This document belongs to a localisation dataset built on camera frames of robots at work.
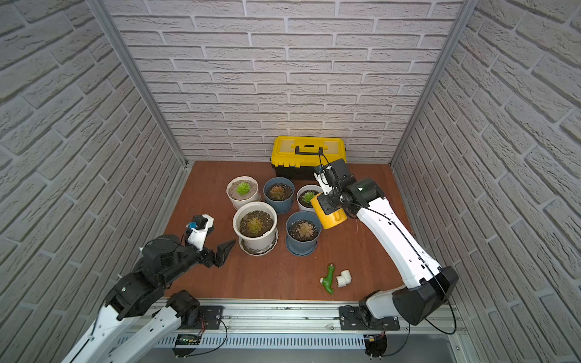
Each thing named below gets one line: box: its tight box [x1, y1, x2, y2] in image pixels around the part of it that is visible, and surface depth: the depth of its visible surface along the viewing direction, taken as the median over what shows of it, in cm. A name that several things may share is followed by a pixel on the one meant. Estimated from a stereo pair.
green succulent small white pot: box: [296, 186, 322, 208], surface depth 97 cm
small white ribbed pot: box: [295, 183, 324, 212], surface depth 97 cm
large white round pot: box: [233, 201, 278, 251], surface depth 87 cm
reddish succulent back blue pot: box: [269, 185, 286, 201], surface depth 97 cm
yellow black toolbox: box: [270, 135, 348, 180], surface depth 104 cm
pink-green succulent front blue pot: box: [295, 221, 314, 238], surface depth 87 cm
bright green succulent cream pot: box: [235, 182, 252, 196], surface depth 96 cm
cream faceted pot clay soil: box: [226, 175, 262, 211], surface depth 96 cm
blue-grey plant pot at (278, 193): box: [263, 176, 296, 215], surface depth 97 cm
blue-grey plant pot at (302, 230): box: [285, 210, 323, 255], surface depth 87 cm
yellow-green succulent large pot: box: [246, 217, 264, 235], surface depth 86 cm
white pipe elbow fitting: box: [335, 269, 352, 289], surface depth 81 cm
